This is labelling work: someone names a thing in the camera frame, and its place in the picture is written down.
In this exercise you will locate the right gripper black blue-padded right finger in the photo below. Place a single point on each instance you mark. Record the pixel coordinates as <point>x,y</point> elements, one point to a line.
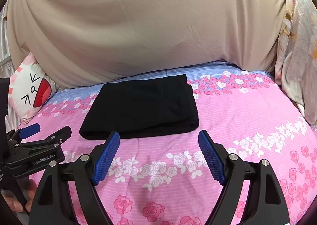
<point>265,202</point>

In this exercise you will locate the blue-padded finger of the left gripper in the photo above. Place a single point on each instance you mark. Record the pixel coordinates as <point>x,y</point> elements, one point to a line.
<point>23,133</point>

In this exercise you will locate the floral pastel blanket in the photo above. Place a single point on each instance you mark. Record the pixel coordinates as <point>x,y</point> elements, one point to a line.
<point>295,69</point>

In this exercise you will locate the black pants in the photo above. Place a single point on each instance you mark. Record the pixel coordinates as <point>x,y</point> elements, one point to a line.
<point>142,109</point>

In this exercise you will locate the beige curtain cloth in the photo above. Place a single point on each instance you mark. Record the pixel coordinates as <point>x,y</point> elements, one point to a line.
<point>85,42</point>

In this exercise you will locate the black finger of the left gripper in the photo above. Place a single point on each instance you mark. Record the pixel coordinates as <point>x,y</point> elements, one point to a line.
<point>57,137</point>

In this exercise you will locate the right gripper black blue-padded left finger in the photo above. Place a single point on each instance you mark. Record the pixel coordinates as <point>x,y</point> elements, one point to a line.
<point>52,203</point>

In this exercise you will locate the white cat face pillow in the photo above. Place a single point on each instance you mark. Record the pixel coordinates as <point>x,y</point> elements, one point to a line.
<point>30,88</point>

